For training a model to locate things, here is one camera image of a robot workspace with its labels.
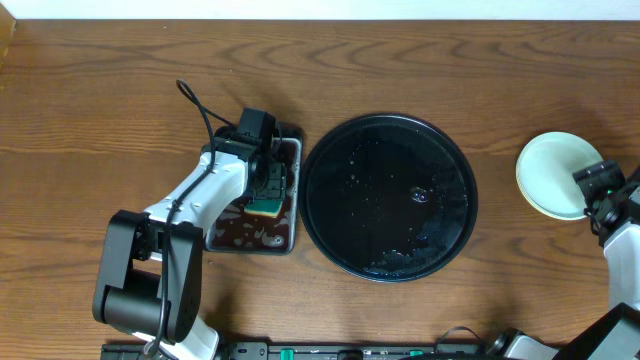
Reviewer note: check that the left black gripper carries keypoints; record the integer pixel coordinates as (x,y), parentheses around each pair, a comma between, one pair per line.
(273,181)

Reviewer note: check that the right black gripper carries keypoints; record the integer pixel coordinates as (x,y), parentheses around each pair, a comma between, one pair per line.
(598,175)

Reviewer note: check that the green yellow scrub sponge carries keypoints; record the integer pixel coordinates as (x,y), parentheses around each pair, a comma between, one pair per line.
(264,207)

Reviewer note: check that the light blue plate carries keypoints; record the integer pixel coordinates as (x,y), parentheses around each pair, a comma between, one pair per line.
(545,167)

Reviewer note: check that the yellow plate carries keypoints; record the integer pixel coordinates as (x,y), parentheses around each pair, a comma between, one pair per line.
(563,217)

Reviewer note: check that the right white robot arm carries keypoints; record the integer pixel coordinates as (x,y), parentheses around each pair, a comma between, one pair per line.
(616,334)

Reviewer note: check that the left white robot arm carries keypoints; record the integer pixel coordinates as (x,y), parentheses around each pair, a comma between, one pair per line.
(150,275)

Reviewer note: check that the black rectangular soapy water tray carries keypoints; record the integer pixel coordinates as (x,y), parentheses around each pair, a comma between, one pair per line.
(237,232)

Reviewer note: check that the black round serving tray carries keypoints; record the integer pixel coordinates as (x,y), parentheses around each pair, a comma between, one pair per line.
(388,197)

